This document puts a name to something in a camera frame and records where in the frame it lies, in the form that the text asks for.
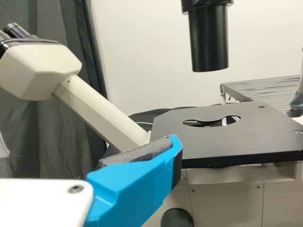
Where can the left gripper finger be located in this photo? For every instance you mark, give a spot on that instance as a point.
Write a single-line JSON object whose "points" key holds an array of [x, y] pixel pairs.
{"points": [[132, 184]]}

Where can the cream microscope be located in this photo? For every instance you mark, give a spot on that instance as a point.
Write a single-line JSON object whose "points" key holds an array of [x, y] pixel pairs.
{"points": [[225, 189]]}

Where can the black platform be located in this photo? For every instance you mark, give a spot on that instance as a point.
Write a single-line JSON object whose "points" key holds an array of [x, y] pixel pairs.
{"points": [[262, 91]]}

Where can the clear flask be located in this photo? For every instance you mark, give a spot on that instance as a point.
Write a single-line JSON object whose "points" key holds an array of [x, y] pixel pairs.
{"points": [[298, 94]]}

